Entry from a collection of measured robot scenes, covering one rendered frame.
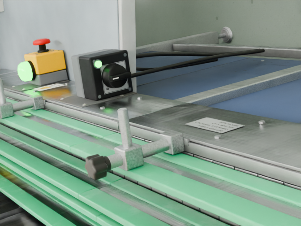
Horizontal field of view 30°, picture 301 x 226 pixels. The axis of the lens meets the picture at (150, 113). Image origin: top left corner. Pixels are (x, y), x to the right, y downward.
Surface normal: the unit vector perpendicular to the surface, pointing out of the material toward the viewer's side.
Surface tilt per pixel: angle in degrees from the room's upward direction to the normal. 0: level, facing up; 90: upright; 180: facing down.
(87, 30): 0
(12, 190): 90
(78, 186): 90
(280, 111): 90
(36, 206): 90
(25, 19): 0
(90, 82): 0
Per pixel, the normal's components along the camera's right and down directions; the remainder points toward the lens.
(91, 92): -0.83, 0.23
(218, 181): -0.13, -0.96
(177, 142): 0.55, 0.13
